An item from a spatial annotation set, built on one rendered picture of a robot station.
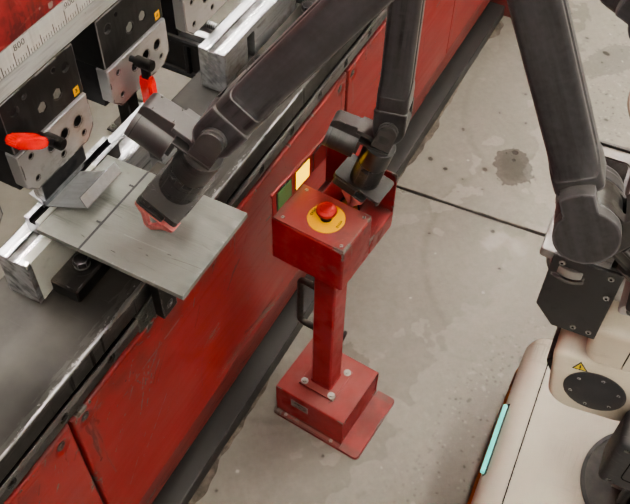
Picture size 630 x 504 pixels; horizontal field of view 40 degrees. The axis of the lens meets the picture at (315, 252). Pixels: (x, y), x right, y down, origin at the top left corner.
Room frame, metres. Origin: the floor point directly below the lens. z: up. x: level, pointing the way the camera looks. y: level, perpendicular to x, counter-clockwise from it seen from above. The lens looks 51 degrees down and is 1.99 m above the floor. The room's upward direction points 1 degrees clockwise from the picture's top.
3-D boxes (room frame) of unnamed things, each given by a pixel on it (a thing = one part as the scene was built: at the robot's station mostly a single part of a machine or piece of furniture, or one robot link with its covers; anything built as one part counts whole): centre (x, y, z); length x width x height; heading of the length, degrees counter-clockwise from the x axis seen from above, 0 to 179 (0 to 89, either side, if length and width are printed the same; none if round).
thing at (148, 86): (1.02, 0.27, 1.12); 0.04 x 0.02 x 0.10; 63
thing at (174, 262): (0.85, 0.26, 1.00); 0.26 x 0.18 x 0.01; 63
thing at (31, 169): (0.89, 0.40, 1.18); 0.15 x 0.09 x 0.17; 153
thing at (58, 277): (0.92, 0.33, 0.89); 0.30 x 0.05 x 0.03; 153
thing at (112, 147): (0.93, 0.39, 0.98); 0.20 x 0.03 x 0.03; 153
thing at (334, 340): (1.10, -0.04, 0.39); 0.05 x 0.05 x 0.54; 59
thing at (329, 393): (1.10, -0.04, 0.13); 0.10 x 0.10 x 0.01; 59
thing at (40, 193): (0.92, 0.40, 1.05); 0.10 x 0.02 x 0.10; 153
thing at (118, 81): (1.07, 0.31, 1.18); 0.15 x 0.09 x 0.17; 153
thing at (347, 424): (1.08, -0.06, 0.06); 0.25 x 0.20 x 0.12; 59
